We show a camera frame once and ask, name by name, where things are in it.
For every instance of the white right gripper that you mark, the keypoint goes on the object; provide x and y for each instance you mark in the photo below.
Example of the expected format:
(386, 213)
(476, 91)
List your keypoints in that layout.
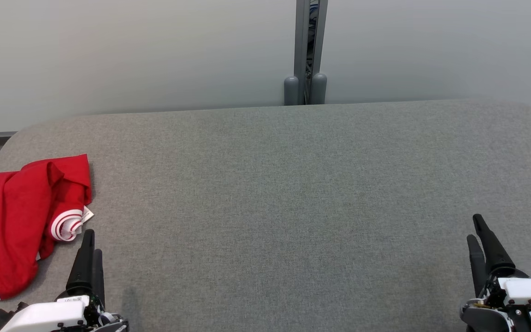
(528, 288)

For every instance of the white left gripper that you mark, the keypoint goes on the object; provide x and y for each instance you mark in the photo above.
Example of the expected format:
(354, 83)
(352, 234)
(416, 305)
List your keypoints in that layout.
(44, 318)

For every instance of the red shorts with white stripe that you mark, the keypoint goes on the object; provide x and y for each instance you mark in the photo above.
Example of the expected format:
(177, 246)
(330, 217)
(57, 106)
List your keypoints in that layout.
(7, 221)

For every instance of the grey fabric sofa surface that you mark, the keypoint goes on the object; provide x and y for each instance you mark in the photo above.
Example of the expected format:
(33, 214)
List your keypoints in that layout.
(293, 207)

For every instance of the grey metal partition post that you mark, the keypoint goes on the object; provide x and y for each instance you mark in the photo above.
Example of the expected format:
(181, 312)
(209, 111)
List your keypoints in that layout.
(300, 46)

